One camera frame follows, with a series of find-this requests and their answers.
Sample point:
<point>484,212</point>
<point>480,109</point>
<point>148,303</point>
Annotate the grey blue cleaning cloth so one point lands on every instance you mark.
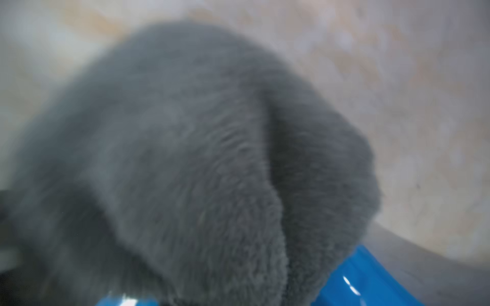
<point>190,166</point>

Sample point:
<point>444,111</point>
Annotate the blue rubber boot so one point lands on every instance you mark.
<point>362,280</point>

